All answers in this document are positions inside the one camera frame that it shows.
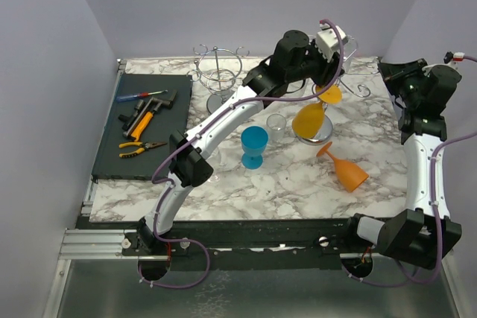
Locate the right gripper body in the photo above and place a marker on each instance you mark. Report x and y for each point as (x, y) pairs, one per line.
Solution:
(407, 88)

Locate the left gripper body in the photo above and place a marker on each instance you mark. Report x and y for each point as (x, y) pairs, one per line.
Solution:
(316, 66)

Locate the yellow plastic goblet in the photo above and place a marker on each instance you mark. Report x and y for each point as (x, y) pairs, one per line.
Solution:
(310, 118)

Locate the short ribbed clear glass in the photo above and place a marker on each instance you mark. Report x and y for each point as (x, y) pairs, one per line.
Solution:
(276, 125)

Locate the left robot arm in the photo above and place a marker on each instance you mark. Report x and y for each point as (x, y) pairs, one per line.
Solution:
(295, 58)

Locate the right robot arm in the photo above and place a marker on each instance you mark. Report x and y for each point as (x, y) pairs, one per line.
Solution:
(423, 232)

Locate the round chrome glass rack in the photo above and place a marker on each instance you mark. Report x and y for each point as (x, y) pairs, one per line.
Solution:
(217, 70)

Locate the clear stemmed wine glass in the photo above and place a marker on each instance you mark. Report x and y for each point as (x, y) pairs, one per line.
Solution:
(215, 161)

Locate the blue plastic goblet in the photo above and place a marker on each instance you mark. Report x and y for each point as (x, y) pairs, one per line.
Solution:
(254, 140)

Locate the orange plastic goblet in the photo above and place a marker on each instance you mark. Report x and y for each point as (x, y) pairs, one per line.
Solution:
(349, 174)

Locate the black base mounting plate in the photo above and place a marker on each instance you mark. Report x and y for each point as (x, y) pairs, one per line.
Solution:
(248, 244)

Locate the dark tool mat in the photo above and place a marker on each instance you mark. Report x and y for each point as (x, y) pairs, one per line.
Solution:
(108, 164)

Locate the black orange hammer tool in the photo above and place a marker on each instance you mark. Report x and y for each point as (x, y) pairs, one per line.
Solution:
(145, 116)

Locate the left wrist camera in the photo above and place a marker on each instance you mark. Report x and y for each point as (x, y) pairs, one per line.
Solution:
(326, 42)

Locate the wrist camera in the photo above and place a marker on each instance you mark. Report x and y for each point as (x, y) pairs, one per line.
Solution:
(451, 59)
(326, 42)

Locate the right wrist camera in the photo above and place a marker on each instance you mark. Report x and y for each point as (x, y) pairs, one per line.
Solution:
(451, 59)

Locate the yellow handled pliers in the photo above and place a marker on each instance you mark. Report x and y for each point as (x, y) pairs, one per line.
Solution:
(140, 147)

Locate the blue handled screwdriver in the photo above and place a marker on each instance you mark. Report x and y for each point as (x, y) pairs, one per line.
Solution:
(137, 96)

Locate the aluminium rail frame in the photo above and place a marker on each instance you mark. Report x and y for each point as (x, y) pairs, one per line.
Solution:
(97, 242)

